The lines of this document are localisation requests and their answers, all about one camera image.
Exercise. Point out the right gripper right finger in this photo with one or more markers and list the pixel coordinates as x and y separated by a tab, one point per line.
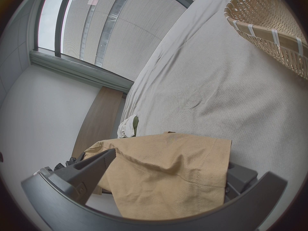
240	177

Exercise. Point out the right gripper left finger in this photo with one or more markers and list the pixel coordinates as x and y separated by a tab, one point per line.
79	177

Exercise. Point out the tan shorts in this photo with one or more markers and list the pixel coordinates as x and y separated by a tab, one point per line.
168	172

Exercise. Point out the white garment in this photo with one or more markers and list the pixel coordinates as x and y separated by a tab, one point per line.
126	127

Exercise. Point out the green garment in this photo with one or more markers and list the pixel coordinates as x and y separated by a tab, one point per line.
135	124

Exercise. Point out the bed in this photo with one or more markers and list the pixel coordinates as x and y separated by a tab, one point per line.
204	80

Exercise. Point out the round woven basket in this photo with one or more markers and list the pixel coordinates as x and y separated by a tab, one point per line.
264	36

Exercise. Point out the window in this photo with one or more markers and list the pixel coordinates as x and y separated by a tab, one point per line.
120	32

